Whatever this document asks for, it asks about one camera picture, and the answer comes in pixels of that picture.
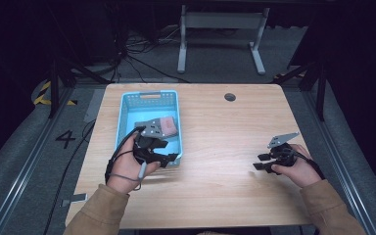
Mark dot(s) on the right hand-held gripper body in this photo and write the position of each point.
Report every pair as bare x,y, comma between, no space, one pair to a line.
282,153

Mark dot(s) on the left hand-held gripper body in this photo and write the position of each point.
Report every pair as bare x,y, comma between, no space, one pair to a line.
148,129

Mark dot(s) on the light blue plastic basket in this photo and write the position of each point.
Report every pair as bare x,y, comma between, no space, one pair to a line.
133,111

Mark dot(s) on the person's right hand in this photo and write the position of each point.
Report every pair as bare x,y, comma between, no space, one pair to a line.
303,169

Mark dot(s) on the person's left hand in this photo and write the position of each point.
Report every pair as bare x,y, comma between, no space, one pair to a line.
124,166

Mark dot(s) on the black metal stand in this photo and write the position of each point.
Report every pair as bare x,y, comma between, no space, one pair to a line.
320,91
55,84

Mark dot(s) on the silver tape strip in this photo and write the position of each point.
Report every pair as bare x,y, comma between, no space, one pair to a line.
76,198

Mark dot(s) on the yellow and black floor tape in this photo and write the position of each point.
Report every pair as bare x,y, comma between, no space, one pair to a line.
42,94

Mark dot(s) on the white metal stand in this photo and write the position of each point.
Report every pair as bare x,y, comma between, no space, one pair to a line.
222,20

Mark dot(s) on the aluminium floor rail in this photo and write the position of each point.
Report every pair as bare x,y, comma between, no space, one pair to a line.
339,163
29,163

